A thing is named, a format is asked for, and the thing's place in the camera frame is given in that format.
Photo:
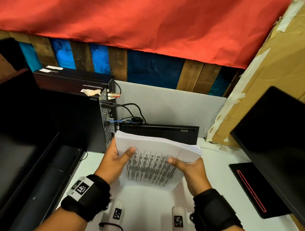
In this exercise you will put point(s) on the brown cardboard panel white tape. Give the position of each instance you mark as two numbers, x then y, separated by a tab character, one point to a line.
278	71

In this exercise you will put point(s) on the grey divider panel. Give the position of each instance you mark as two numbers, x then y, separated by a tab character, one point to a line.
171	107

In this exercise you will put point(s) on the black computer tower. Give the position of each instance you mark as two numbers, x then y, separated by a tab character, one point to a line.
78	111

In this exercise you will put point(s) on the white table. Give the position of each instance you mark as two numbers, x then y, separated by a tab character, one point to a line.
226	185

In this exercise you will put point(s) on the black monitor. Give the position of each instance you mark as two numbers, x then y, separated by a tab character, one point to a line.
23	154
276	142

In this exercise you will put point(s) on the person's right hand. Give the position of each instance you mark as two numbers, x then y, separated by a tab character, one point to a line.
193	171

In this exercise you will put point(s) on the crumpled beige tape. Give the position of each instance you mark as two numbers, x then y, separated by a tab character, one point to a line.
91	92

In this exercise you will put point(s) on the black keyboard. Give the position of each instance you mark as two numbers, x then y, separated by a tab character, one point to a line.
166	133

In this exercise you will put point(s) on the pile of printed papers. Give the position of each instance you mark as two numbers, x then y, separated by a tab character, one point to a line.
152	157

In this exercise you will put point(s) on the plain brown cardboard panel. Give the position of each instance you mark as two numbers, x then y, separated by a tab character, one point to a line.
6	66

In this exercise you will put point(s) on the person's left hand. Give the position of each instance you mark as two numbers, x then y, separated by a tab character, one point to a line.
112	164

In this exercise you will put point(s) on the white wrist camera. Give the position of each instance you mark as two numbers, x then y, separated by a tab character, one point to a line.
116	211
178	219

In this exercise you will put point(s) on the silver security lock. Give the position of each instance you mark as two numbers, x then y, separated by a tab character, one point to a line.
114	96

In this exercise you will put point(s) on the black monitor base red line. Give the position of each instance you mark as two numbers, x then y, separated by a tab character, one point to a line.
264	192

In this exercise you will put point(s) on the red-orange cloth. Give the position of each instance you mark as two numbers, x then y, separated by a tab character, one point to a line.
143	23

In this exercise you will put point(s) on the white paper label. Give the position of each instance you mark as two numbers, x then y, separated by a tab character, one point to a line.
54	67
44	70

